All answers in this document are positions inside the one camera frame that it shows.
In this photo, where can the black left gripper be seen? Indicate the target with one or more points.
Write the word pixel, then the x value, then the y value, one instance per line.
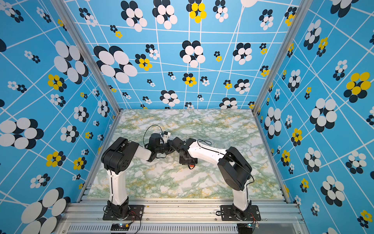
pixel 169 143

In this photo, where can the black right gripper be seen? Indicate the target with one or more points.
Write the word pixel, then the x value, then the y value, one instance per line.
pixel 182 163

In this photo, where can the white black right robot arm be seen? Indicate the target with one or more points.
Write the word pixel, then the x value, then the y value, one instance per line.
pixel 234 168

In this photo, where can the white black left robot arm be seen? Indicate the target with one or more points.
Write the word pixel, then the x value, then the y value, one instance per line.
pixel 116 160

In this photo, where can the right controller board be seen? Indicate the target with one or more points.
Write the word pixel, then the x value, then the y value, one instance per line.
pixel 247 228

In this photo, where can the controller board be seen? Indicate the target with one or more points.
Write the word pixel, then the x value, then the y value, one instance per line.
pixel 247 228
pixel 120 228

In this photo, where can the left controller board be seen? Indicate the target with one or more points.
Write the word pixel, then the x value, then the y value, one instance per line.
pixel 120 228

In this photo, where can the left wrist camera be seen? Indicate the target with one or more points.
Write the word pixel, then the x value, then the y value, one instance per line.
pixel 165 136

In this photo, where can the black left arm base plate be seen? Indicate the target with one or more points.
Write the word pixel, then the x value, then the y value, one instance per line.
pixel 124 212

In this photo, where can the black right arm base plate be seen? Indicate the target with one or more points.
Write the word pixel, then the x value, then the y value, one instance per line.
pixel 231 213

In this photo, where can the aluminium left corner post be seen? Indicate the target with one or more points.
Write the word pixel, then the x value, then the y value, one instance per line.
pixel 74 32

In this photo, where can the aluminium corner post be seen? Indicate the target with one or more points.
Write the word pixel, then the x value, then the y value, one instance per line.
pixel 289 37
pixel 74 32

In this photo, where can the aluminium right corner post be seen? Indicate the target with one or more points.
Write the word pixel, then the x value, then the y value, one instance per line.
pixel 289 37

